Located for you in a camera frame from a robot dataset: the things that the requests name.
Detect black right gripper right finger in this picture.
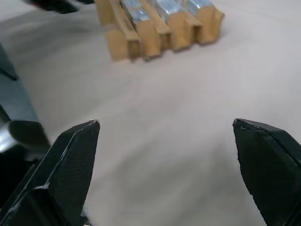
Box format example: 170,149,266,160
232,118,301,226

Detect wooden slotted rack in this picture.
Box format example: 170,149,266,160
95,0,226,63

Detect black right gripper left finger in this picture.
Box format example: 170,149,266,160
0,120,101,226

